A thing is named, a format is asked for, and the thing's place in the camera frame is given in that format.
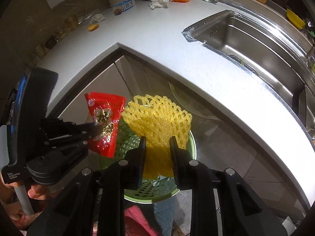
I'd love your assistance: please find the stainless steel sink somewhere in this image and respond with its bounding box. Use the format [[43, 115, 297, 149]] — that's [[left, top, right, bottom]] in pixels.
[[182, 10, 314, 138]]

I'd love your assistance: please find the blue white milk carton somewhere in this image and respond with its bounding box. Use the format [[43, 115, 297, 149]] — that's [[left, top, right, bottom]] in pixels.
[[113, 0, 136, 12]]

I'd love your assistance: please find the brown round pastry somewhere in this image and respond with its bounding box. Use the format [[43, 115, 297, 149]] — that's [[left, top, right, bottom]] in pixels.
[[114, 9, 122, 16]]

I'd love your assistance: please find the white crumpled plastic bag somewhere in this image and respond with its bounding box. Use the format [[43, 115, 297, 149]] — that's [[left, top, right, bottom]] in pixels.
[[149, 0, 169, 10]]

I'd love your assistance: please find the yellow bread piece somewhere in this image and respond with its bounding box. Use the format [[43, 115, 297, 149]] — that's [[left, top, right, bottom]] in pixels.
[[88, 24, 99, 31]]

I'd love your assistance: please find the yellow foam fruit net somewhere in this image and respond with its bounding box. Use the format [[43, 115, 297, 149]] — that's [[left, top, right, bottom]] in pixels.
[[121, 94, 192, 180]]

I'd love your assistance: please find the amber glass cup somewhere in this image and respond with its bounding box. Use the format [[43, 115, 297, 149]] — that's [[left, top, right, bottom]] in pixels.
[[64, 14, 79, 30], [34, 43, 46, 58]]

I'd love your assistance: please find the dark small bowl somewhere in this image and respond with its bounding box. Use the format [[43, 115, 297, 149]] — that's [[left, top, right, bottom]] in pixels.
[[44, 36, 57, 50]]

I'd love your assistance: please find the green perforated trash basket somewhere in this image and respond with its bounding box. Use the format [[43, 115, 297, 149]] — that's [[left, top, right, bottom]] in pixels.
[[98, 117, 198, 204]]

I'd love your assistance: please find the crumpled white tissue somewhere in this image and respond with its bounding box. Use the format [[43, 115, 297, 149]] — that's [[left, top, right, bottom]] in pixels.
[[90, 13, 106, 25]]

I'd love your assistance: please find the person left hand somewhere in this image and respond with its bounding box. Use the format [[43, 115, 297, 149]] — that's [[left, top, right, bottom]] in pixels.
[[1, 176, 56, 231]]

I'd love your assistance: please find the red snack bag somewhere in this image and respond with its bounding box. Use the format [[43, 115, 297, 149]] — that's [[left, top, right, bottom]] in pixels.
[[84, 92, 127, 158]]

